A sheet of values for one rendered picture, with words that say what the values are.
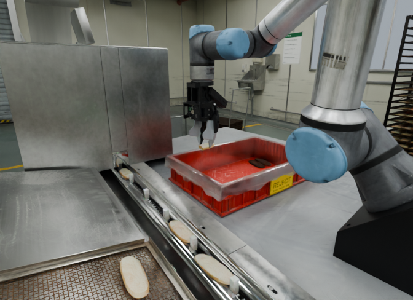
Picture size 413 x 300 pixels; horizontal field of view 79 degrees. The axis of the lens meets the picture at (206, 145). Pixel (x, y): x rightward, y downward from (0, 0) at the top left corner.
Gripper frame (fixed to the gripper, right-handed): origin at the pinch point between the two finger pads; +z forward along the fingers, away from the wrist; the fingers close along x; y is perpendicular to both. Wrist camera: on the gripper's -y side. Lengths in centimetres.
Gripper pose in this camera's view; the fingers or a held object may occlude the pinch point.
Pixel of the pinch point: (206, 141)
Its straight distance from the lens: 84.7
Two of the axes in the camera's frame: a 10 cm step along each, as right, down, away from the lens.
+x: 7.7, 1.9, -6.1
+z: 0.0, 9.6, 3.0
